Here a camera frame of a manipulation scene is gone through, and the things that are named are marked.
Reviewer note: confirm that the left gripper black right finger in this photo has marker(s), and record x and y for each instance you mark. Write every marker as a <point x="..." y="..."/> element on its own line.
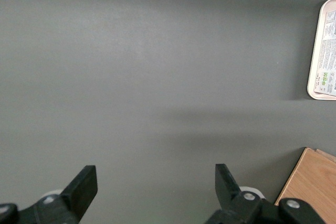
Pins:
<point x="227" y="190"/>

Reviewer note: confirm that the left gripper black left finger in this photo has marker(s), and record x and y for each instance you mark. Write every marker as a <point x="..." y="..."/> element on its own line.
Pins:
<point x="78" y="190"/>

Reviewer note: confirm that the wooden drawer cabinet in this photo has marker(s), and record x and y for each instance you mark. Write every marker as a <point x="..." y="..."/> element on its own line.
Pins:
<point x="312" y="182"/>

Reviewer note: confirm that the beige plastic tray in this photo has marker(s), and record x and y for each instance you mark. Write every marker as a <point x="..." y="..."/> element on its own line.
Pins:
<point x="316" y="51"/>

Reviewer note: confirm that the red and white carton box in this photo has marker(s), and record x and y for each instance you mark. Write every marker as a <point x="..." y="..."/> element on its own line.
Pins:
<point x="329" y="51"/>

